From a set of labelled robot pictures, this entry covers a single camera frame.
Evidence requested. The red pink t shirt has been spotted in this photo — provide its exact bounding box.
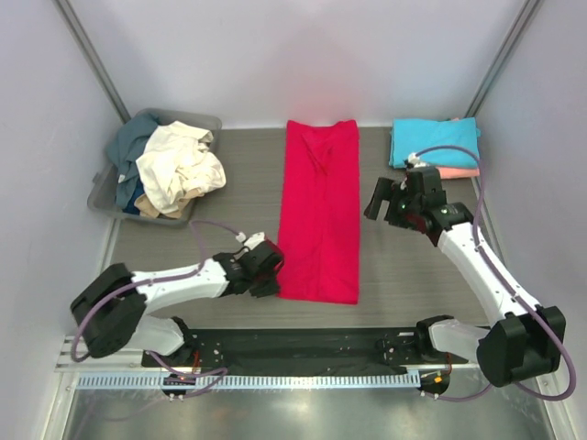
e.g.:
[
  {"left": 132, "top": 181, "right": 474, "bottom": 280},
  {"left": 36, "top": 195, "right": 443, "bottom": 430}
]
[{"left": 278, "top": 120, "right": 360, "bottom": 305}]

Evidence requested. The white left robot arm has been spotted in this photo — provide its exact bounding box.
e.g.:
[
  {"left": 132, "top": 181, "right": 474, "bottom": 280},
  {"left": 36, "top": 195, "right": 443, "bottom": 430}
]
[{"left": 70, "top": 233, "right": 284, "bottom": 367}]

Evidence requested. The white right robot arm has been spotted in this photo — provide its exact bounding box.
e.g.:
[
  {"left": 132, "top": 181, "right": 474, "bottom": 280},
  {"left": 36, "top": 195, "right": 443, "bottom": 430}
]
[{"left": 363, "top": 167, "right": 566, "bottom": 388}]

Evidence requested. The folded salmon t shirt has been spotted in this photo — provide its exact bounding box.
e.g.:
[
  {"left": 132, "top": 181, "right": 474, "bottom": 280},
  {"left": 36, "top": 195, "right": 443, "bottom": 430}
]
[{"left": 437, "top": 167, "right": 480, "bottom": 180}]

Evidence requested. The folded turquoise t shirt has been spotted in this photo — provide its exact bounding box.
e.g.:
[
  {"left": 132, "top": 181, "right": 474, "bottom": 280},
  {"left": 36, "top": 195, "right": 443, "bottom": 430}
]
[{"left": 389, "top": 117, "right": 481, "bottom": 169}]

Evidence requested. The tan t shirt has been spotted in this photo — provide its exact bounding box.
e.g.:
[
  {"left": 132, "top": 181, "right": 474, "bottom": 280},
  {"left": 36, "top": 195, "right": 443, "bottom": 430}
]
[{"left": 134, "top": 191, "right": 203, "bottom": 220}]

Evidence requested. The cream white t shirt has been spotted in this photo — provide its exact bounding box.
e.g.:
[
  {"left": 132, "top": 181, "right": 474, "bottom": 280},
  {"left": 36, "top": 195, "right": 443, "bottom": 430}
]
[{"left": 137, "top": 121, "right": 227, "bottom": 213}]

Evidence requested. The dark blue t shirt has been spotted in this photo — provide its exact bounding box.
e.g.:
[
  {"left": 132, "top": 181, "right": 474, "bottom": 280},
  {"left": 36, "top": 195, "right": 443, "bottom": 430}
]
[{"left": 123, "top": 181, "right": 145, "bottom": 215}]

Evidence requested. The grey-blue t shirt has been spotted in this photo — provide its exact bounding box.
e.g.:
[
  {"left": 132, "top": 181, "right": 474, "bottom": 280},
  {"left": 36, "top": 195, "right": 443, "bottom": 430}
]
[{"left": 105, "top": 112, "right": 160, "bottom": 208}]

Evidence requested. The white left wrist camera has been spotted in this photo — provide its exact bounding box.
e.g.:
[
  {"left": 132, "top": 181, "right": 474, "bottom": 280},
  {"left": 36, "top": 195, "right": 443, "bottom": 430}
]
[{"left": 235, "top": 232, "right": 266, "bottom": 249}]

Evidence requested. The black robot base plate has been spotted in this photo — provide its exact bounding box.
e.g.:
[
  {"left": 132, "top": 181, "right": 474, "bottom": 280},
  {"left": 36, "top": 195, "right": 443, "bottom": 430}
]
[{"left": 162, "top": 327, "right": 467, "bottom": 377}]

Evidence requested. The slotted cable duct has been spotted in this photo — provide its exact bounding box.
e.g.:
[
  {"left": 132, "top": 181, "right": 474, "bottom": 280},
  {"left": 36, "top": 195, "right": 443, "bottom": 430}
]
[{"left": 76, "top": 370, "right": 420, "bottom": 391}]

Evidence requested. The right corner aluminium post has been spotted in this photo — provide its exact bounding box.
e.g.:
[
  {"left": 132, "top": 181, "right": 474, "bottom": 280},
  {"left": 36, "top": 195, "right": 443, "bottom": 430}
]
[{"left": 464, "top": 0, "right": 544, "bottom": 117}]

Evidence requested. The corner aluminium post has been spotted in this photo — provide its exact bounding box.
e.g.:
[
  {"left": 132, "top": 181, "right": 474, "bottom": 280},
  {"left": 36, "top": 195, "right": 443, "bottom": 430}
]
[
  {"left": 53, "top": 0, "right": 131, "bottom": 123},
  {"left": 464, "top": 0, "right": 544, "bottom": 117}
]

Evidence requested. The left corner aluminium post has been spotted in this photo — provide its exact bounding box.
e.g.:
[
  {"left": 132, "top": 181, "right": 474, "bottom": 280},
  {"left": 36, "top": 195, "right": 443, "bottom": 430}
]
[{"left": 53, "top": 0, "right": 131, "bottom": 123}]

